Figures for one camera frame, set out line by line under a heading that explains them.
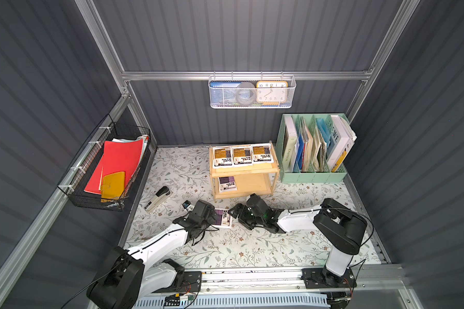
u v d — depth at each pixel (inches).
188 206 31.0
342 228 19.0
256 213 28.0
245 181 40.2
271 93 34.8
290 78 35.0
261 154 34.1
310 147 36.3
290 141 35.2
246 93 34.7
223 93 33.0
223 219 35.0
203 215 27.2
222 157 33.4
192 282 29.0
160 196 37.1
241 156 34.0
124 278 15.9
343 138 35.0
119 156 29.0
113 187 26.4
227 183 39.0
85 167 25.7
